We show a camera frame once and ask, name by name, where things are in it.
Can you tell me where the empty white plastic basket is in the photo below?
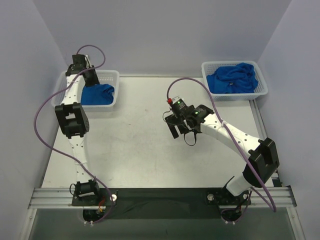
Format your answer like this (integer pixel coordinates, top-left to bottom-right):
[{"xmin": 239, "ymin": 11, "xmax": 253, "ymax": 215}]
[{"xmin": 53, "ymin": 70, "xmax": 120, "ymax": 113}]

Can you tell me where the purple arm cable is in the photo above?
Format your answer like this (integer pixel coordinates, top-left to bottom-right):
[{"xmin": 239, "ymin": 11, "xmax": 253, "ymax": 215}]
[
  {"xmin": 166, "ymin": 77, "xmax": 277, "ymax": 223},
  {"xmin": 33, "ymin": 44, "xmax": 118, "ymax": 224}
]

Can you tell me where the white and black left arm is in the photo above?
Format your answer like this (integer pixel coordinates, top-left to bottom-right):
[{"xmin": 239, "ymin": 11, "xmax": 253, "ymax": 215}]
[{"xmin": 54, "ymin": 53, "xmax": 100, "ymax": 206}]

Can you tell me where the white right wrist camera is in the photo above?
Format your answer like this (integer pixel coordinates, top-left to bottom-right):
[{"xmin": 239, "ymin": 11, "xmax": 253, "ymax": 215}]
[{"xmin": 167, "ymin": 95, "xmax": 184, "ymax": 105}]

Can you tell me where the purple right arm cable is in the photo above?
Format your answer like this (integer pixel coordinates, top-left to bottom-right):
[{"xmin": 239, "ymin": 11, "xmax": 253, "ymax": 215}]
[{"xmin": 166, "ymin": 77, "xmax": 277, "ymax": 223}]

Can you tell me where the blue towel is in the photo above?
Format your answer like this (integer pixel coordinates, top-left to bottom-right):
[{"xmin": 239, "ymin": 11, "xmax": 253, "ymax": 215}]
[{"xmin": 80, "ymin": 84, "xmax": 115, "ymax": 106}]

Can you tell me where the white basket with towels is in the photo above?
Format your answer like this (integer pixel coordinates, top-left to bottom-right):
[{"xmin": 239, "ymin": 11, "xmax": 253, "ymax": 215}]
[{"xmin": 201, "ymin": 60, "xmax": 268, "ymax": 101}]

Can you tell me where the crumpled blue towels pile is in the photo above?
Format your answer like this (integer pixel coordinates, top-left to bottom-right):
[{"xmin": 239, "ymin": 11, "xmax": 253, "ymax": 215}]
[{"xmin": 206, "ymin": 62, "xmax": 258, "ymax": 94}]

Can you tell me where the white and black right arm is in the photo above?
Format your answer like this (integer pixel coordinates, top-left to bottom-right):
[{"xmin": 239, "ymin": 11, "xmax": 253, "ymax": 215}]
[{"xmin": 164, "ymin": 97, "xmax": 280, "ymax": 197}]

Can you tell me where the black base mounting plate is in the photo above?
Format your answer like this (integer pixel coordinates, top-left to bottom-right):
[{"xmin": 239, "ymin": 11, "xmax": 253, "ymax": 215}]
[{"xmin": 71, "ymin": 187, "xmax": 250, "ymax": 222}]

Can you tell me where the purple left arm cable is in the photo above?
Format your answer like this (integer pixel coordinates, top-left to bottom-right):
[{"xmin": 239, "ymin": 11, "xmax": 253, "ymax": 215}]
[{"xmin": 33, "ymin": 44, "xmax": 118, "ymax": 224}]

